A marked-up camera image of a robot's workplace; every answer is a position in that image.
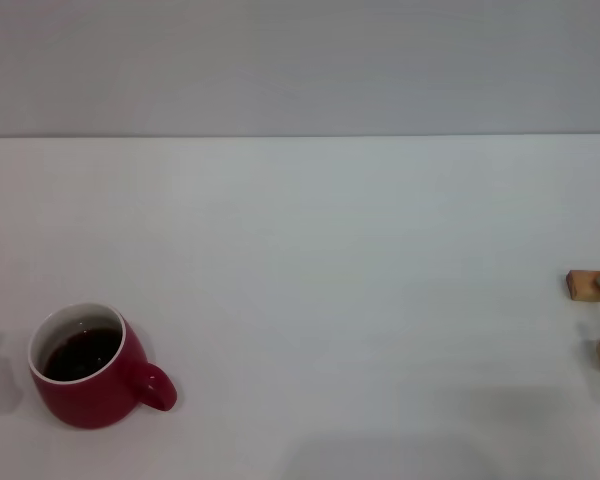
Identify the long wooden block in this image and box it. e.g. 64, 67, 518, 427
565, 269, 600, 303

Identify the red ceramic cup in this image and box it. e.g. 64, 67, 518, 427
27, 301, 178, 430

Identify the dark coffee liquid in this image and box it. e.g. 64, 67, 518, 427
43, 325, 123, 383

